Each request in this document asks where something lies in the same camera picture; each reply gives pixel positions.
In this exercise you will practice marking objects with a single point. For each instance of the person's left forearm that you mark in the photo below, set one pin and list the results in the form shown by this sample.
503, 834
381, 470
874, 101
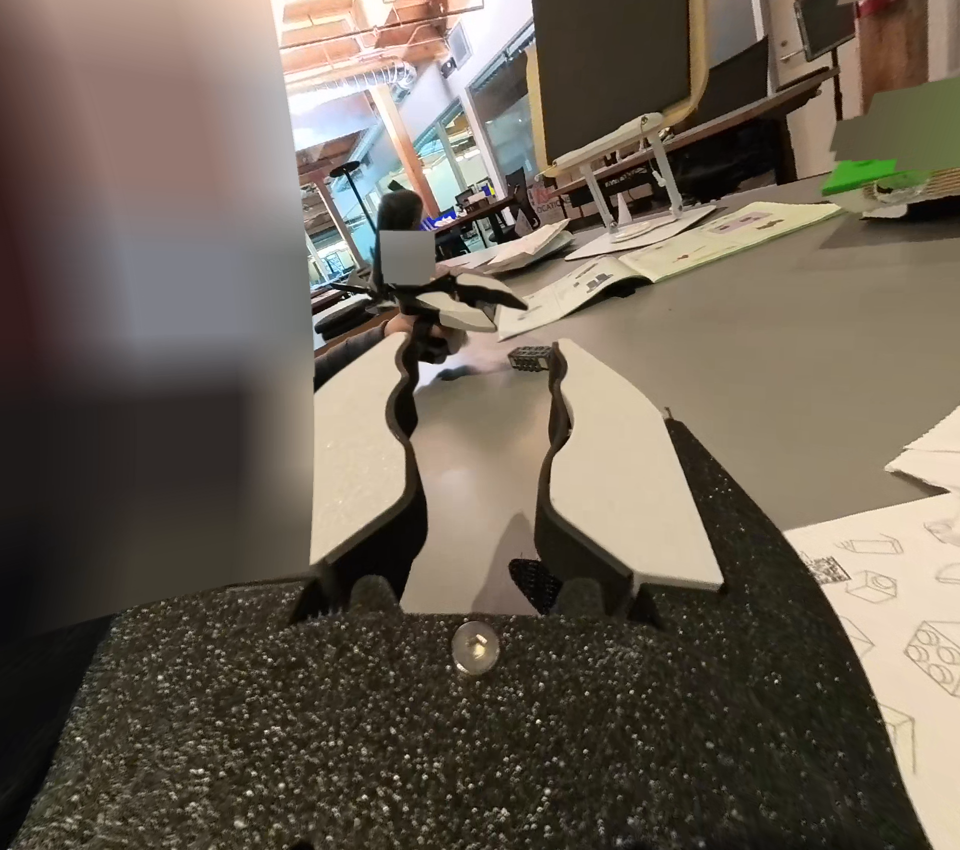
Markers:
352, 355

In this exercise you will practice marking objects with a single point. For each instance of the grey desk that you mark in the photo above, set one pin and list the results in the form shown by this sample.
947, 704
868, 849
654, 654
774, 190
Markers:
750, 340

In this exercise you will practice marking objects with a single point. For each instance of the white paper sheet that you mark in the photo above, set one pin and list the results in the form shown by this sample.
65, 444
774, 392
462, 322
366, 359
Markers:
934, 460

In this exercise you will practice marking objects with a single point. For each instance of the person's left hand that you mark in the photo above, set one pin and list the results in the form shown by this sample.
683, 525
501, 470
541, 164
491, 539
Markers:
397, 325

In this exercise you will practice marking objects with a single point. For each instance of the white sheet brick drawings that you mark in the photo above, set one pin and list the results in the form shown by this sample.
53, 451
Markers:
885, 602

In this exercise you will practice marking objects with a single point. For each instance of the small wall monitor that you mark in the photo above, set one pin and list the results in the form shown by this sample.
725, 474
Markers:
821, 17

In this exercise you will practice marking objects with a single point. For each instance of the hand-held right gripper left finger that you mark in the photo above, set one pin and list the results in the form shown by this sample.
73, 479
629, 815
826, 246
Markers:
360, 475

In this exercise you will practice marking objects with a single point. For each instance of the silver air duct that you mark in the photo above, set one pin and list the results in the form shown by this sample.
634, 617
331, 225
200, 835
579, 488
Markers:
390, 73

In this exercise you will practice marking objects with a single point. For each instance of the black floor lamp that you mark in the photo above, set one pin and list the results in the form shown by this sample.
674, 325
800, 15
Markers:
352, 189

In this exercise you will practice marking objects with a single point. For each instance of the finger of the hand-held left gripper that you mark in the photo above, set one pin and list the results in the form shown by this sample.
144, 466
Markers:
461, 313
491, 289

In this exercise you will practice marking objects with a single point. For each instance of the dark grey studded brick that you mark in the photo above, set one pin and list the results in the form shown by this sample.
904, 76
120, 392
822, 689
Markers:
529, 358

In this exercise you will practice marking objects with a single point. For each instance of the wooden background desk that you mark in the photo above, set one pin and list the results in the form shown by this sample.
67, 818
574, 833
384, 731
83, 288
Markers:
757, 103

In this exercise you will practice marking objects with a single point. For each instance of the white paper bag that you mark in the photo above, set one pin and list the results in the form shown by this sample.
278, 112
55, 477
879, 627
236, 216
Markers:
525, 249

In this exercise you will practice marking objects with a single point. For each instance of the black panel yellow rim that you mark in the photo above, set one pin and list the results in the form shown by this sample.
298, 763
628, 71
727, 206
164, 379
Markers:
607, 17

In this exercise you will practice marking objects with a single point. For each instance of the brick instruction booklet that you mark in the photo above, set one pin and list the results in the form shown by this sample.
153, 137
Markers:
675, 257

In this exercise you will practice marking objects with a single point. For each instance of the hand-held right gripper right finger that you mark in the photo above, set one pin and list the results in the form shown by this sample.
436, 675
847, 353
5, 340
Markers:
630, 475

